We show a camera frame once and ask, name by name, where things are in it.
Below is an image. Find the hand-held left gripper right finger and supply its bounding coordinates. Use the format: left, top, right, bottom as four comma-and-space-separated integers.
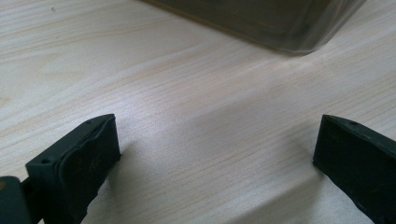
312, 114, 396, 224

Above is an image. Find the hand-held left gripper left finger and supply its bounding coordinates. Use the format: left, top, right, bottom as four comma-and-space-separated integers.
25, 113, 122, 224

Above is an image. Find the translucent grey storage container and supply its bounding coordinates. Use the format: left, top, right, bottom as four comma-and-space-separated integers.
139, 0, 368, 57

